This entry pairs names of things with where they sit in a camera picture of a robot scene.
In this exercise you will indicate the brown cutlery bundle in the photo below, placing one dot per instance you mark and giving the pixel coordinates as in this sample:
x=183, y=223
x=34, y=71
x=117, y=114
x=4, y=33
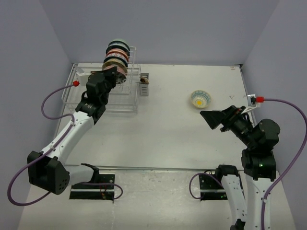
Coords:
x=144, y=80

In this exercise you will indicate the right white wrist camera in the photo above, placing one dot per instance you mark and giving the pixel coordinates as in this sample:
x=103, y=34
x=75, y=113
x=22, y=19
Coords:
x=252, y=103

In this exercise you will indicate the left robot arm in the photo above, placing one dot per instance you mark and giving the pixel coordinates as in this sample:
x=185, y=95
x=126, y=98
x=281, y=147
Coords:
x=47, y=169

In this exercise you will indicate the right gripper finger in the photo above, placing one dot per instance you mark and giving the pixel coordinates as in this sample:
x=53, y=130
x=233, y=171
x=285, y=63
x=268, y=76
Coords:
x=204, y=114
x=215, y=120

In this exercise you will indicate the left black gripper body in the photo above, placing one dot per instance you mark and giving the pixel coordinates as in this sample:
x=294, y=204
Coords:
x=106, y=93

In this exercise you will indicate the yellow star patterned bowl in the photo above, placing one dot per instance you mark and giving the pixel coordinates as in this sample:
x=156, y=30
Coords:
x=115, y=62

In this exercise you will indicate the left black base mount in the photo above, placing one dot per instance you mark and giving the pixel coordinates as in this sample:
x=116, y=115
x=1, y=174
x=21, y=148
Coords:
x=103, y=191

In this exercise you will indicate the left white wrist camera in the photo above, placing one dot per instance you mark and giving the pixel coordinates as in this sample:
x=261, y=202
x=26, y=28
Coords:
x=82, y=76

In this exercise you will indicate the yellow teal patterned bowl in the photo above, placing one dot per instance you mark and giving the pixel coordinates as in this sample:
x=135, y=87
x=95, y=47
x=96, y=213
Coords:
x=200, y=99

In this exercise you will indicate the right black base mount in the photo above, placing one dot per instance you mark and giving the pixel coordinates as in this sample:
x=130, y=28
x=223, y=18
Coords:
x=210, y=189

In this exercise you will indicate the grey cutlery holder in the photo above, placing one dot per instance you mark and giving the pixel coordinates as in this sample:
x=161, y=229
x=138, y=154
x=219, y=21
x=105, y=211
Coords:
x=144, y=88

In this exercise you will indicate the salmon pink patterned bowl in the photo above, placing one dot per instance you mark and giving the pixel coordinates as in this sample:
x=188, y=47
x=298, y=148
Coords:
x=117, y=51

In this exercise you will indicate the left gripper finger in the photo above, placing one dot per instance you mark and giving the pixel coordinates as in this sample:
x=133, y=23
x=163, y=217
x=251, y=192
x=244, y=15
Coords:
x=106, y=72
x=111, y=80

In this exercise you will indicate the pink leaf patterned bowl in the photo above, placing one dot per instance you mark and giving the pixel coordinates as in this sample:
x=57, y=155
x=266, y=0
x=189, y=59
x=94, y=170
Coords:
x=120, y=76

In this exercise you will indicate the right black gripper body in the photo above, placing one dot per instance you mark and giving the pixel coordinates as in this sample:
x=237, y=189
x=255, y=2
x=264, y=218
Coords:
x=237, y=122

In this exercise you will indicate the white wire dish rack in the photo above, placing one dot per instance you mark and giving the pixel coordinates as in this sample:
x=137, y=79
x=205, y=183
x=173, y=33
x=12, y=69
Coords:
x=123, y=99

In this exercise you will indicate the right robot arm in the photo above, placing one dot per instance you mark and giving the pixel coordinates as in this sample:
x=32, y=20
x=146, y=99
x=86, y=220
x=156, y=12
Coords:
x=250, y=211

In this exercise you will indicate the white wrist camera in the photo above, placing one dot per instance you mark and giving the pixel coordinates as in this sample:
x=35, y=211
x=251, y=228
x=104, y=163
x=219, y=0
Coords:
x=252, y=103
x=82, y=76

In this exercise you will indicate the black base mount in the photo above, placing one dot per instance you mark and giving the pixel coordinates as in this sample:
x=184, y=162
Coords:
x=103, y=191
x=210, y=189

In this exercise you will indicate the pale green bowl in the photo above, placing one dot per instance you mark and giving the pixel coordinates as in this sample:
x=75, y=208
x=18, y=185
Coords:
x=119, y=41

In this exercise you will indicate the dark teal white bowl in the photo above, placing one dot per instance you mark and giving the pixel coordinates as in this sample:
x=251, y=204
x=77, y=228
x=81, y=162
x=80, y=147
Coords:
x=117, y=58

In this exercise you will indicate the black rimmed bowl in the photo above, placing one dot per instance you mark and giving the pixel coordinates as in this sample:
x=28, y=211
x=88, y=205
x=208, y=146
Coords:
x=119, y=45

